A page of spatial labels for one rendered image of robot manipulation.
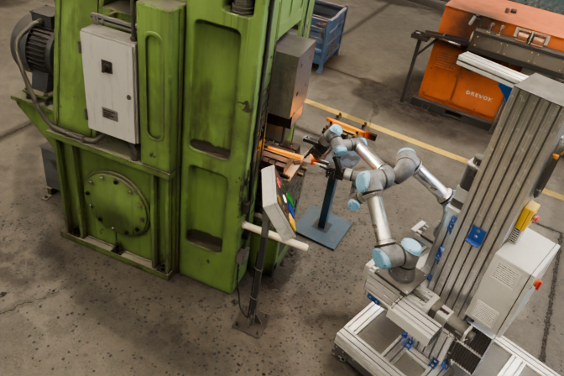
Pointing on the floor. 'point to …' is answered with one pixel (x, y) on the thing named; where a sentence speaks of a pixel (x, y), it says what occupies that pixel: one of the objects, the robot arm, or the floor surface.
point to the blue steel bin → (327, 30)
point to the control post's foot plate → (251, 323)
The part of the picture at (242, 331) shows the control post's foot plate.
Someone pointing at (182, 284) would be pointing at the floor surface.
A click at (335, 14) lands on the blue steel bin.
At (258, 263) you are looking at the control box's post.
